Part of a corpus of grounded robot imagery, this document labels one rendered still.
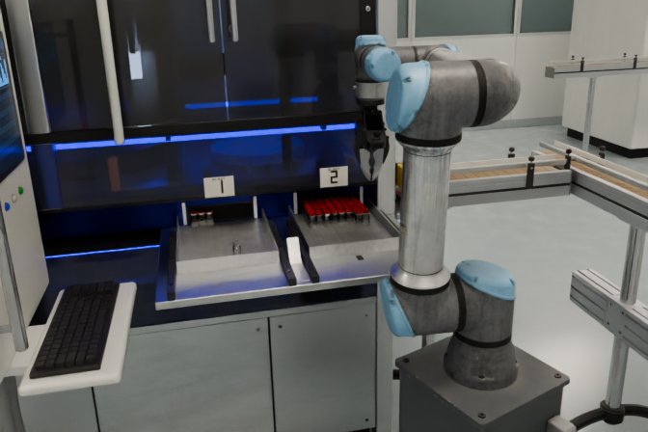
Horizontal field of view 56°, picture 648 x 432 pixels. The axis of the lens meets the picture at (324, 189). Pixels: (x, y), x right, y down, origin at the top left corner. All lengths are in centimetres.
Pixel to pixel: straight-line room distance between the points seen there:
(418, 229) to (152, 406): 125
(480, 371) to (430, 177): 43
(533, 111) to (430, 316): 640
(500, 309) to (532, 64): 626
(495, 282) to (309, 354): 98
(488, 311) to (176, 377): 113
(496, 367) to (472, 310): 14
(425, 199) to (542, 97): 648
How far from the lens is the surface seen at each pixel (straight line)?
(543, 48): 745
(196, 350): 201
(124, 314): 161
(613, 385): 243
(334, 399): 219
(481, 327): 126
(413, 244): 114
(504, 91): 107
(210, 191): 179
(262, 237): 177
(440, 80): 103
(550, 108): 762
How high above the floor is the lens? 155
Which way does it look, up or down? 18 degrees down
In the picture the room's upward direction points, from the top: 1 degrees counter-clockwise
